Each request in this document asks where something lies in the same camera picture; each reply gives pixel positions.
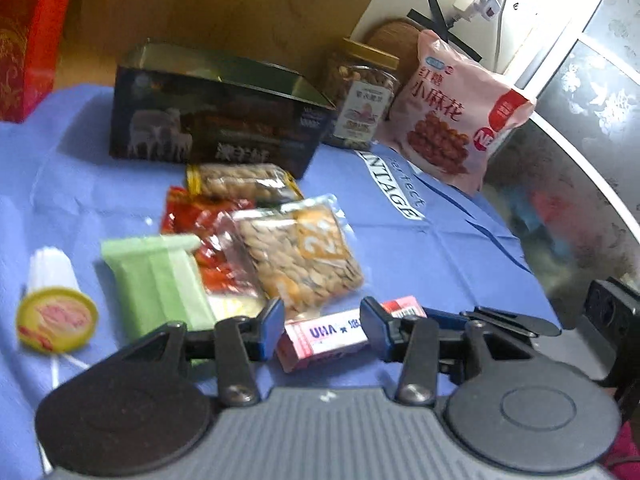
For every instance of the red gift box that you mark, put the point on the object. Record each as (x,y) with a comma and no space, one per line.
(31,31)

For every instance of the yellow lid white cup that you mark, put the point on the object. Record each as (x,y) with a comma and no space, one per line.
(54,316)

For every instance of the clear nut jar gold lid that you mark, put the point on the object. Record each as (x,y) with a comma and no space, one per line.
(361,83)

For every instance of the woven brown mat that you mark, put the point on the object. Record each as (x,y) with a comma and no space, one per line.
(398,38)

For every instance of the light green snack packet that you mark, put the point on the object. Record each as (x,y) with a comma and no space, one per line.
(158,281)

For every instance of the pink UHA candy box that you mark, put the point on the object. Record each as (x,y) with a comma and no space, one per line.
(316,340)

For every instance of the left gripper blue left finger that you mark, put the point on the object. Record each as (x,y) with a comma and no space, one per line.
(240,342)

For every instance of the clear seed snack bag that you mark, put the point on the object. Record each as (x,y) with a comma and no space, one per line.
(302,253)

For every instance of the wooden board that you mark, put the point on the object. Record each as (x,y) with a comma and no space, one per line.
(296,34)

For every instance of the black tin box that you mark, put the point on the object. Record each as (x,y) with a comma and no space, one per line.
(190,106)

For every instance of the red snack packet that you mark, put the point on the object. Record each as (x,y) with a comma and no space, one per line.
(221,258)

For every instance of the pink twisted snack bag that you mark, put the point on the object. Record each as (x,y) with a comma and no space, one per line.
(449,113)

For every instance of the blue tablecloth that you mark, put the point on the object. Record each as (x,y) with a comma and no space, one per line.
(414,236)

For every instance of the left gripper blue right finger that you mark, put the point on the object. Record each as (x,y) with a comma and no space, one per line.
(412,341)

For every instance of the peanut snack bag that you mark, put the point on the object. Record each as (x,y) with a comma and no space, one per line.
(261,183)

